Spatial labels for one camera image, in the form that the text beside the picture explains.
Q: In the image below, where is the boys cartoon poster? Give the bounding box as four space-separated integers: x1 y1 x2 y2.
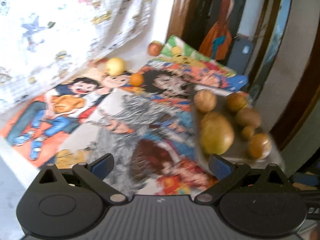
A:
1 72 131 167

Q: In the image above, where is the round brown fruit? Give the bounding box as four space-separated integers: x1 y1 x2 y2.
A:
248 133 272 160

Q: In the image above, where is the grey washing machine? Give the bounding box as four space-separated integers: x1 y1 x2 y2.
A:
227 36 254 75

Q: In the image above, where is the red apple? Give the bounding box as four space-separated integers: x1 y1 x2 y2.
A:
148 41 163 56

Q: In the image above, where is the small orange tangerine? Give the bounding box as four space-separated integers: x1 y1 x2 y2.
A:
130 73 144 87

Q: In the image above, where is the grey-haired warrior poster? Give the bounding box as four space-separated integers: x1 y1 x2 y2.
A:
55 89 217 196

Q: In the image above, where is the Winnie the Pooh poster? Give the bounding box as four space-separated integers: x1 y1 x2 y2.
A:
159 35 236 77

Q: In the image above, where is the brown wooden door frame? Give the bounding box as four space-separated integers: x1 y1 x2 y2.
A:
167 0 212 49

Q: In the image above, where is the striped pepino melon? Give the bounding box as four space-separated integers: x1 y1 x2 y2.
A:
194 89 217 113

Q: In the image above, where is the yellow-brown pear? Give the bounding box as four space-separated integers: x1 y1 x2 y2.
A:
226 93 248 113

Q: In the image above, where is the large brown kiwi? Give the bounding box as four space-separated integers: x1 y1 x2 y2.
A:
235 108 261 128

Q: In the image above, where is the yellow-green pear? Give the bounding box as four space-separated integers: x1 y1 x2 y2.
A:
200 111 235 155

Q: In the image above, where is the small brown kiwi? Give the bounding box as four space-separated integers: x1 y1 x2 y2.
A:
241 125 255 141

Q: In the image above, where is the white cartoon print cloth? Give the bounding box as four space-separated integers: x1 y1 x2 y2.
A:
1 0 152 112

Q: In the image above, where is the yellow round citrus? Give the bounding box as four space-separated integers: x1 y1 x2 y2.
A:
105 57 126 76

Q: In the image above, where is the Luffy anime poster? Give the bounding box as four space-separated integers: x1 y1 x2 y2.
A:
126 59 248 111

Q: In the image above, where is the painted woman door panel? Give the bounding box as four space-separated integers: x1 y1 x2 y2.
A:
199 0 246 61

